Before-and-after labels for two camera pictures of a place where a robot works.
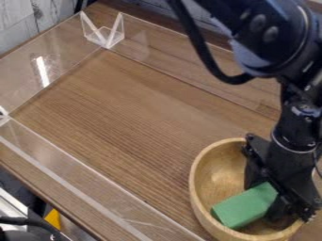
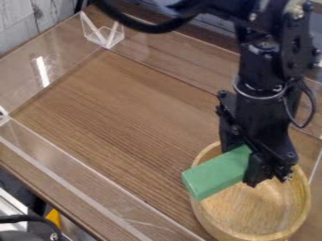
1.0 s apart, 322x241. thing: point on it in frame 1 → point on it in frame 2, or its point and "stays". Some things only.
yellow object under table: (54, 217) stays
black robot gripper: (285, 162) → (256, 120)
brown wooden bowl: (217, 179) stays
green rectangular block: (246, 206) → (220, 172)
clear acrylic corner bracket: (105, 36) stays
